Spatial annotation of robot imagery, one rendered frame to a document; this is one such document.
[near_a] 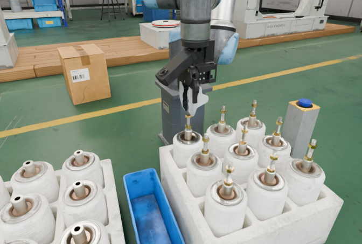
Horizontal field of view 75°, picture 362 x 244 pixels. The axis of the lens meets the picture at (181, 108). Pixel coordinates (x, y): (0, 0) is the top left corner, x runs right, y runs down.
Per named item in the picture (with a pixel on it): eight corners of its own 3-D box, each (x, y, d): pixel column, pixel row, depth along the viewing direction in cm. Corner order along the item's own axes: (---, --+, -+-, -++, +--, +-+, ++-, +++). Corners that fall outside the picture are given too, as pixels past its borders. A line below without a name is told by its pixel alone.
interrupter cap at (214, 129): (235, 137, 75) (235, 135, 74) (211, 138, 74) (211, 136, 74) (230, 124, 81) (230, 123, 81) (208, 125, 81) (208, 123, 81)
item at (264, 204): (282, 230, 66) (297, 182, 57) (260, 250, 61) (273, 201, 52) (254, 207, 73) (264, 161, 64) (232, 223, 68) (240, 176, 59)
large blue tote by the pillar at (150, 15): (141, 20, 493) (140, 0, 476) (159, 18, 512) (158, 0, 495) (152, 22, 456) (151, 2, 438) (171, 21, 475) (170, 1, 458)
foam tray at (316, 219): (160, 185, 90) (158, 146, 81) (247, 161, 102) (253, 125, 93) (206, 298, 57) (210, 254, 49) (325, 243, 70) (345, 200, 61)
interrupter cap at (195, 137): (173, 133, 77) (173, 131, 76) (196, 130, 78) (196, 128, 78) (179, 147, 70) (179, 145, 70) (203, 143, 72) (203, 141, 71)
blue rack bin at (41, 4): (34, 9, 432) (31, -3, 422) (57, 8, 448) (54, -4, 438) (34, 12, 393) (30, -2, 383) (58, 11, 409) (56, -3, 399)
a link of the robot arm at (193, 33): (189, 25, 54) (173, 20, 60) (189, 45, 56) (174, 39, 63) (216, 22, 57) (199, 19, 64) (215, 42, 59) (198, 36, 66)
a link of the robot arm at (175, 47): (174, 56, 103) (174, 23, 97) (204, 58, 99) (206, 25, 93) (163, 63, 93) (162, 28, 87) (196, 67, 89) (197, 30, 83)
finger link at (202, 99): (211, 115, 68) (210, 84, 65) (193, 120, 66) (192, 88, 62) (205, 112, 71) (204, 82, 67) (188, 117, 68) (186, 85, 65)
